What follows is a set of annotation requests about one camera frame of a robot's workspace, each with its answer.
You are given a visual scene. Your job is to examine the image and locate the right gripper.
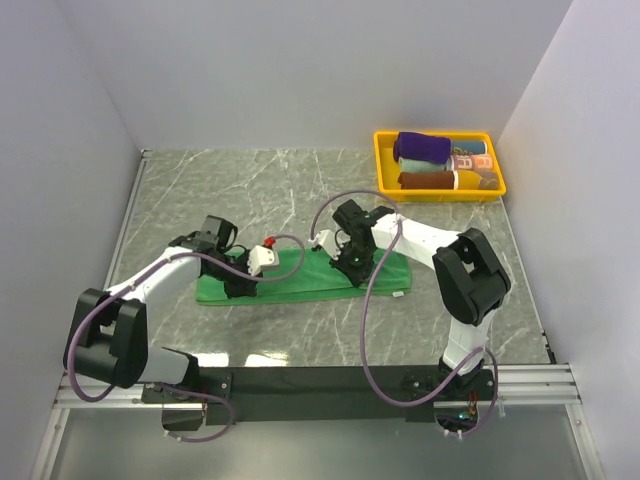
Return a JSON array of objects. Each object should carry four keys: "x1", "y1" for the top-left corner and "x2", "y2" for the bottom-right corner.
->
[{"x1": 330, "y1": 241, "x2": 376, "y2": 288}]

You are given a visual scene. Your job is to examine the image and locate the green towel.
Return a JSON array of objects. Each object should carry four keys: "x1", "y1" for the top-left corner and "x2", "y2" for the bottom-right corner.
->
[{"x1": 194, "y1": 250, "x2": 412, "y2": 306}]

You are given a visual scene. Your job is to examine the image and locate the purple towel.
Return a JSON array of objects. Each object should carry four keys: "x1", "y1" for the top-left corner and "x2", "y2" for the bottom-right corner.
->
[{"x1": 393, "y1": 131, "x2": 452, "y2": 165}]

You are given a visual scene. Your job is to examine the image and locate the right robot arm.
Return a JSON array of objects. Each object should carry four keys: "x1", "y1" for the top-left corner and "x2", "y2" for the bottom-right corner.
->
[{"x1": 310, "y1": 200, "x2": 511, "y2": 399}]

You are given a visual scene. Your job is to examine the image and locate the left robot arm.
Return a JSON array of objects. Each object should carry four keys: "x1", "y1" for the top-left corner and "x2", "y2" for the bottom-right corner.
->
[{"x1": 63, "y1": 216, "x2": 278, "y2": 402}]

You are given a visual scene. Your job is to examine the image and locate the yellow plastic tray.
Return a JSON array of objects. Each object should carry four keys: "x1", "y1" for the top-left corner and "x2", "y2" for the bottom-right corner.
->
[{"x1": 373, "y1": 131, "x2": 507, "y2": 202}]

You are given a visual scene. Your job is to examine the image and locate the rolled brown towel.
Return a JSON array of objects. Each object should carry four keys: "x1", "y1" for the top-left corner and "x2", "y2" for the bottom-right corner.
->
[{"x1": 398, "y1": 171, "x2": 456, "y2": 190}]

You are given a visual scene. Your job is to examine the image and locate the rolled mint towel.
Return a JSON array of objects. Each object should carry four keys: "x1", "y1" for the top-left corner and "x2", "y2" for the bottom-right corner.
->
[{"x1": 398, "y1": 157, "x2": 447, "y2": 174}]

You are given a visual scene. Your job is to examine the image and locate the black base beam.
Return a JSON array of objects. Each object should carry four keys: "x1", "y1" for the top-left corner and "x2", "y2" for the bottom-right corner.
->
[{"x1": 141, "y1": 365, "x2": 497, "y2": 431}]

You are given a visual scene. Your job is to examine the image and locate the rolled pink printed towel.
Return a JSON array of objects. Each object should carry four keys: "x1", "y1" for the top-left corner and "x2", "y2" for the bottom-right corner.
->
[{"x1": 446, "y1": 153, "x2": 494, "y2": 171}]

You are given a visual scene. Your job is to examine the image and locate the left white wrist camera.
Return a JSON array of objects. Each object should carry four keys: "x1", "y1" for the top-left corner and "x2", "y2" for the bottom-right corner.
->
[{"x1": 247, "y1": 245, "x2": 280, "y2": 277}]

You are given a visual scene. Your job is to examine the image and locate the aluminium rail frame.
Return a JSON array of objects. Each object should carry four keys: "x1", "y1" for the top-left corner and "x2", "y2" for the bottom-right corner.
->
[{"x1": 36, "y1": 149, "x2": 604, "y2": 479}]

